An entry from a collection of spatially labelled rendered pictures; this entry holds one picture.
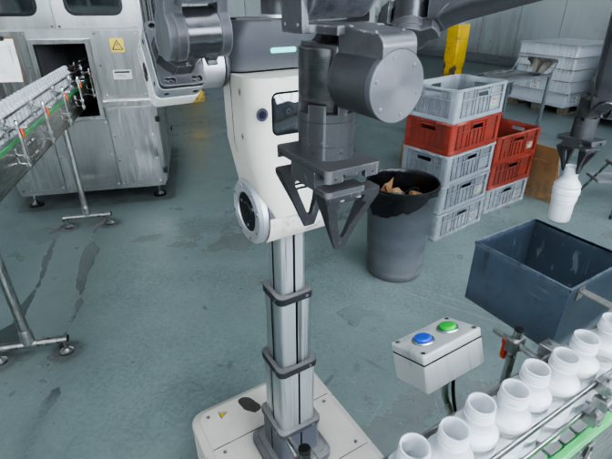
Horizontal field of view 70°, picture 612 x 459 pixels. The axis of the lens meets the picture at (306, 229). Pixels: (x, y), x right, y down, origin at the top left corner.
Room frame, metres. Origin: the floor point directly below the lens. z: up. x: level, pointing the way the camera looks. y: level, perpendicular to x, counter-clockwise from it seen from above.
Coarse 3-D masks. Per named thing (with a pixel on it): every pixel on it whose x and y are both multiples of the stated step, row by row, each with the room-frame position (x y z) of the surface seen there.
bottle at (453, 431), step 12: (444, 420) 0.37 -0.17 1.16; (456, 420) 0.37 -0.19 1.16; (444, 432) 0.37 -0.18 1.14; (456, 432) 0.37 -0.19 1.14; (468, 432) 0.36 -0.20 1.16; (432, 444) 0.36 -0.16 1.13; (444, 444) 0.35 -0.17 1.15; (456, 444) 0.34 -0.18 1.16; (468, 444) 0.35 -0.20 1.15; (432, 456) 0.35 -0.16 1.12; (444, 456) 0.34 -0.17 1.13; (456, 456) 0.34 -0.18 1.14; (468, 456) 0.35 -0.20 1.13
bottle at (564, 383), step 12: (564, 348) 0.50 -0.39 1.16; (552, 360) 0.48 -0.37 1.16; (564, 360) 0.50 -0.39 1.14; (576, 360) 0.48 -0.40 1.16; (552, 372) 0.48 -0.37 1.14; (564, 372) 0.47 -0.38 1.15; (576, 372) 0.47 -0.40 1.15; (552, 384) 0.47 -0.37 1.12; (564, 384) 0.46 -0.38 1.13; (576, 384) 0.47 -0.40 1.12; (552, 396) 0.46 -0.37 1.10; (564, 396) 0.45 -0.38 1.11; (552, 408) 0.46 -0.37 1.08; (552, 420) 0.46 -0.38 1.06; (564, 420) 0.46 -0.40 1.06; (540, 432) 0.46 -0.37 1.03; (552, 432) 0.45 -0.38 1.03
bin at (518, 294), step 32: (544, 224) 1.34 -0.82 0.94; (480, 256) 1.19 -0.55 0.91; (512, 256) 1.32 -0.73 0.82; (544, 256) 1.31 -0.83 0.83; (576, 256) 1.22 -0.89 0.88; (608, 256) 1.15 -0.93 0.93; (480, 288) 1.16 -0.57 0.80; (512, 288) 1.08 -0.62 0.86; (544, 288) 1.00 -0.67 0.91; (576, 288) 0.95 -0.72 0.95; (608, 288) 1.07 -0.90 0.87; (512, 320) 1.06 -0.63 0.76; (544, 320) 0.98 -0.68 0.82; (576, 320) 1.00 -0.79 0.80
